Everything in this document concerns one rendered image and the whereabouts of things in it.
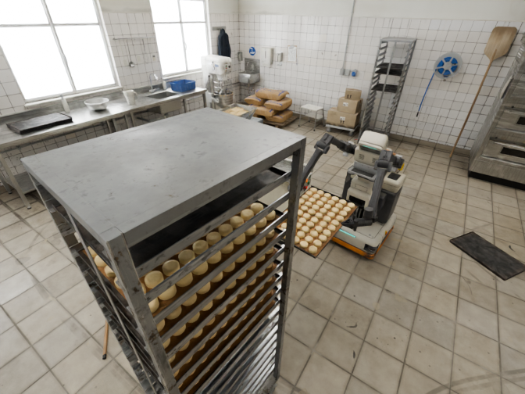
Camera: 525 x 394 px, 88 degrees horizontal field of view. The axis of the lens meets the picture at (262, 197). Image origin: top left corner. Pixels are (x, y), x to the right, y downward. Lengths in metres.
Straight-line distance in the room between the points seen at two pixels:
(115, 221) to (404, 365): 2.34
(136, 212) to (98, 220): 0.07
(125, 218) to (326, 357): 2.07
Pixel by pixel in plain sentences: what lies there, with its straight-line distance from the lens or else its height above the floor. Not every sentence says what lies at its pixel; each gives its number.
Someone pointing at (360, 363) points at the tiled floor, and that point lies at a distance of 2.48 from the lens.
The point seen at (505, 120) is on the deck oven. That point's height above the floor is 0.95.
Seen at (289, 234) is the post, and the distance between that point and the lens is 1.11.
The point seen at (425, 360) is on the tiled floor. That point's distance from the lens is 2.69.
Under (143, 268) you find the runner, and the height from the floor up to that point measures 1.69.
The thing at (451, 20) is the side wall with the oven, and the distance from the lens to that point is 6.04.
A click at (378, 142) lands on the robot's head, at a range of 2.49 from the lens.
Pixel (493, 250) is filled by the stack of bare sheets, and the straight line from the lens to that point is 3.98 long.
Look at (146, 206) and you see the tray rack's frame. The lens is 0.60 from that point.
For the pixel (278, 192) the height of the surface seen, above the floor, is 0.69.
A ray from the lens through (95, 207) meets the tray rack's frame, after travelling 0.64.
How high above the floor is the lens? 2.15
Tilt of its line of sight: 34 degrees down
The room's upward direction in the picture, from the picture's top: 1 degrees clockwise
